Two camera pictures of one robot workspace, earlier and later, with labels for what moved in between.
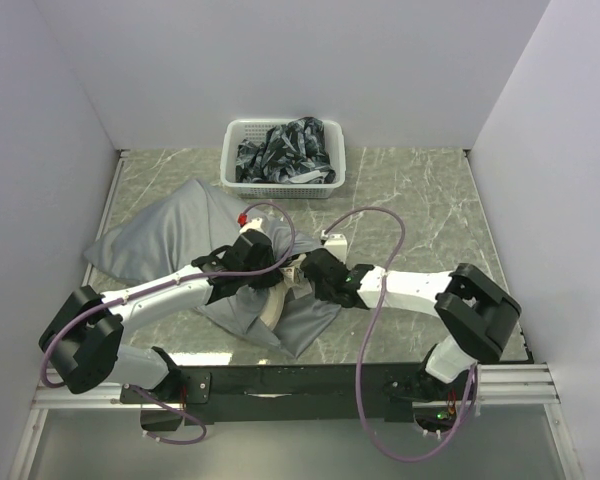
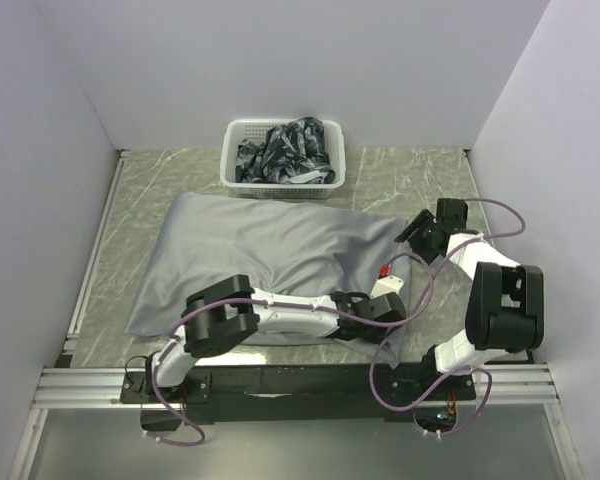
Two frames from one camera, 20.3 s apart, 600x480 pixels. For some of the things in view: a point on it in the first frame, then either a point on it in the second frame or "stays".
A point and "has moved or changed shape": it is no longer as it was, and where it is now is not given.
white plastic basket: x=255 y=130 stays
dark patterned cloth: x=294 y=152 stays
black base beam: x=330 y=394 stays
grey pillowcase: x=196 y=223 has moved or changed shape
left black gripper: x=267 y=281 to x=376 y=338
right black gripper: x=321 y=293 to x=422 y=221
